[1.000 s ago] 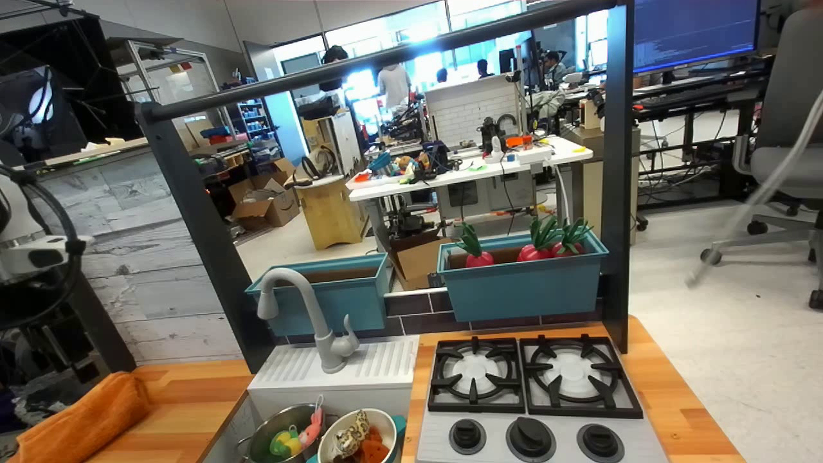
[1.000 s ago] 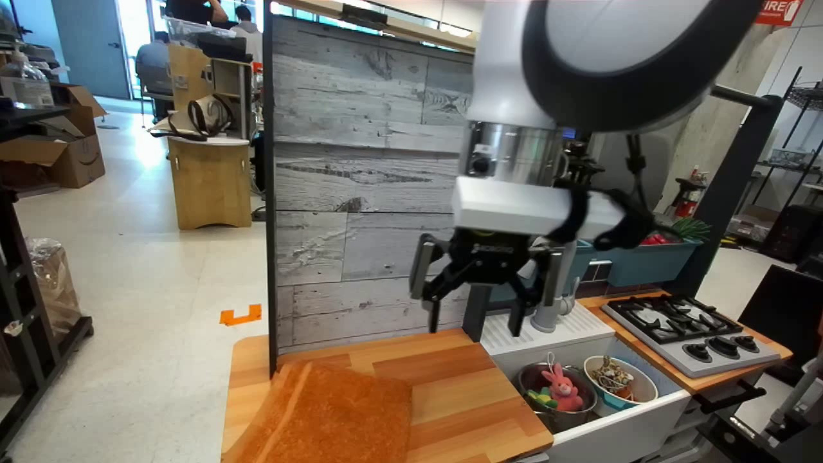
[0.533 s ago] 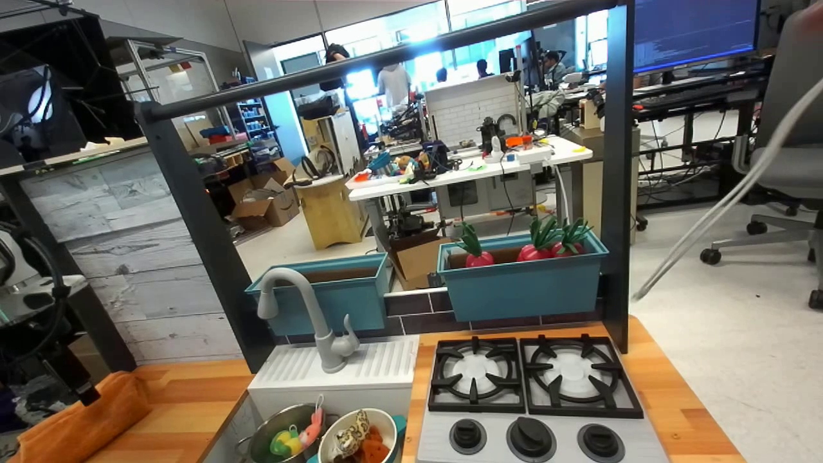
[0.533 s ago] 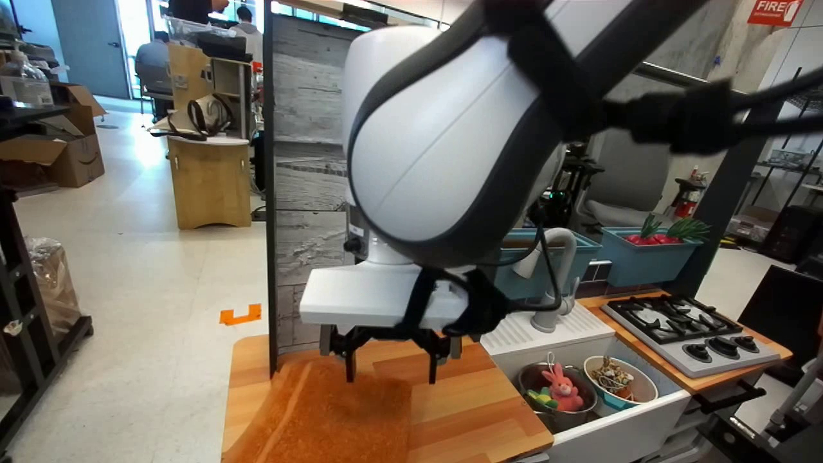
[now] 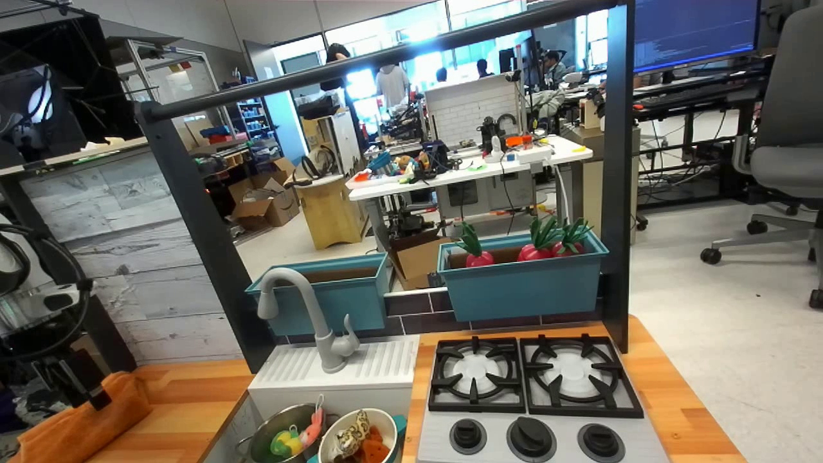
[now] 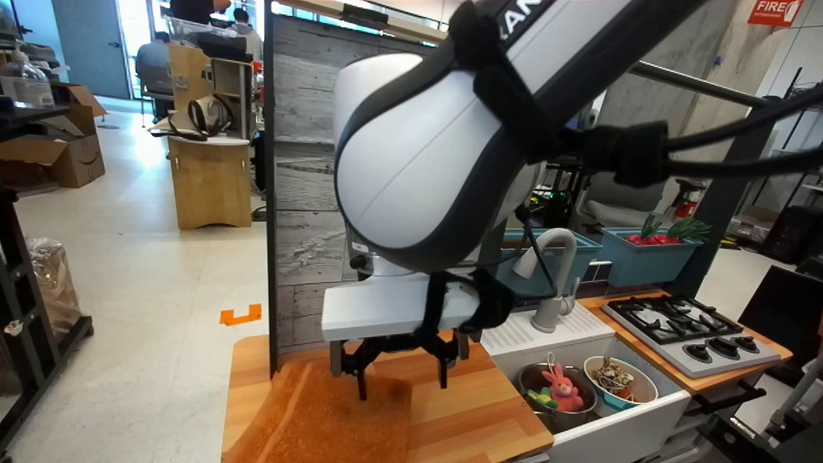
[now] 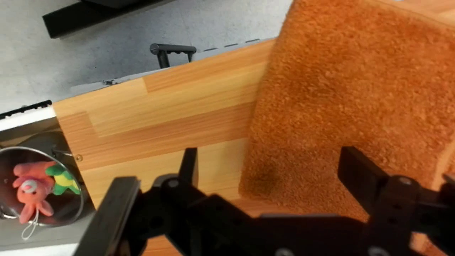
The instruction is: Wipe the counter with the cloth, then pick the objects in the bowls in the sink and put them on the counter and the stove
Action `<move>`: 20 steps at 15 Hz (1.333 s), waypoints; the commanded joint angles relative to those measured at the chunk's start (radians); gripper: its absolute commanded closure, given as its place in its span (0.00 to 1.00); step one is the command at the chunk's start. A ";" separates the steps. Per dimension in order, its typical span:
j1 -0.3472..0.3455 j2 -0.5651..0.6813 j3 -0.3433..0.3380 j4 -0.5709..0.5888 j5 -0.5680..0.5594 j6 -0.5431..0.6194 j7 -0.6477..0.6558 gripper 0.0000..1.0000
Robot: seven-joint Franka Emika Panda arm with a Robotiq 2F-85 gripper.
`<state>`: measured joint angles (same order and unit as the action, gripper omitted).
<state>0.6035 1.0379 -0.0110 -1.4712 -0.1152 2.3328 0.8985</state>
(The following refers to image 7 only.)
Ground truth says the pink bunny plush toy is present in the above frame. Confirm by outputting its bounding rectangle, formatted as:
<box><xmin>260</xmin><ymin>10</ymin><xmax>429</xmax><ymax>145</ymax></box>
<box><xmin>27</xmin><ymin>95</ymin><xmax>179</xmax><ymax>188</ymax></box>
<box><xmin>10</xmin><ymin>159</ymin><xmax>57</xmax><ymax>226</ymax></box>

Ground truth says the green yellow plush toy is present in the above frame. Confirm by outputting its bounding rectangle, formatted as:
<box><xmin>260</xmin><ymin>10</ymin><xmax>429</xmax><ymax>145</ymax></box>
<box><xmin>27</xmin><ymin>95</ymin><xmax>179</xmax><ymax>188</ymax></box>
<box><xmin>44</xmin><ymin>162</ymin><xmax>84</xmax><ymax>198</ymax></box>

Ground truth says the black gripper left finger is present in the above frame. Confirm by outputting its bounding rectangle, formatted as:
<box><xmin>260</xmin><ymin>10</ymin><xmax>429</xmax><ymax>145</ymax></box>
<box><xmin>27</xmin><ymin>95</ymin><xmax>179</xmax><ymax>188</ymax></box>
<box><xmin>152</xmin><ymin>147</ymin><xmax>260</xmax><ymax>249</ymax></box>

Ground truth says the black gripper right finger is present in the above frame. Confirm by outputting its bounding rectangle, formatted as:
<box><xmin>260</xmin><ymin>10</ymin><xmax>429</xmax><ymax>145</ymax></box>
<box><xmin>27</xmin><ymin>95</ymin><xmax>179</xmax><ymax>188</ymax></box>
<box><xmin>337</xmin><ymin>145</ymin><xmax>423</xmax><ymax>256</ymax></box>

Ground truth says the steel bowl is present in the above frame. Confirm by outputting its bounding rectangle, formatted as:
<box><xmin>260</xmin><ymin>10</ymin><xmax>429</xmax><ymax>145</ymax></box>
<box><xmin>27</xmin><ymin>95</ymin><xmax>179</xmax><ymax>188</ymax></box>
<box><xmin>0</xmin><ymin>145</ymin><xmax>86</xmax><ymax>229</ymax></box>

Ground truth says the black cabinet handle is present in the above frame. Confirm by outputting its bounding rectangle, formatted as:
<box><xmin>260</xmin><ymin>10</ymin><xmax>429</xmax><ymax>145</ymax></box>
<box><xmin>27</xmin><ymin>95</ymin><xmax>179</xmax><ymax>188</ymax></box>
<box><xmin>0</xmin><ymin>98</ymin><xmax>54</xmax><ymax>121</ymax></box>
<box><xmin>148</xmin><ymin>43</ymin><xmax>199</xmax><ymax>70</ymax></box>

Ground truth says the orange terry cloth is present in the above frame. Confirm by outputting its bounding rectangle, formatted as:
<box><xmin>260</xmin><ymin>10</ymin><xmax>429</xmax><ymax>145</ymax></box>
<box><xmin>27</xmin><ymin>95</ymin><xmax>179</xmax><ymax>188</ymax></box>
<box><xmin>237</xmin><ymin>0</ymin><xmax>455</xmax><ymax>256</ymax></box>

